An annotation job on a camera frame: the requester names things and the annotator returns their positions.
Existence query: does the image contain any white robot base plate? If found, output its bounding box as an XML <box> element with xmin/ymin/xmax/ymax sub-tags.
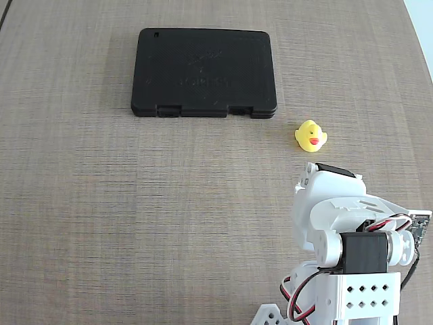
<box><xmin>253</xmin><ymin>303</ymin><xmax>296</xmax><ymax>325</ymax></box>

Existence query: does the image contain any black plastic case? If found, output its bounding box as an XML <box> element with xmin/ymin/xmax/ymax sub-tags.
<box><xmin>130</xmin><ymin>27</ymin><xmax>278</xmax><ymax>119</ymax></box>

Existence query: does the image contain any black power cable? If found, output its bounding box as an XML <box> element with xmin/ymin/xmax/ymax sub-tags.
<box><xmin>394</xmin><ymin>245</ymin><xmax>421</xmax><ymax>325</ymax></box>

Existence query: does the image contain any green circuit board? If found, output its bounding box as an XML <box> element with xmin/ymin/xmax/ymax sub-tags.
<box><xmin>409</xmin><ymin>210</ymin><xmax>433</xmax><ymax>245</ymax></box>

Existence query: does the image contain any yellow rubber duck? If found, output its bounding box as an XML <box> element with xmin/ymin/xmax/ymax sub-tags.
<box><xmin>294</xmin><ymin>119</ymin><xmax>329</xmax><ymax>153</ymax></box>

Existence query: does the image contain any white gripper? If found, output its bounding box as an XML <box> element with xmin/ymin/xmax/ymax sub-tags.
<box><xmin>293</xmin><ymin>161</ymin><xmax>368</xmax><ymax>204</ymax></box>

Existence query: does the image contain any red white black servo wire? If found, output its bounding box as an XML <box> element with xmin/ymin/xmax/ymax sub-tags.
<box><xmin>367</xmin><ymin>213</ymin><xmax>414</xmax><ymax>235</ymax></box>
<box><xmin>279</xmin><ymin>265</ymin><xmax>327</xmax><ymax>322</ymax></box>

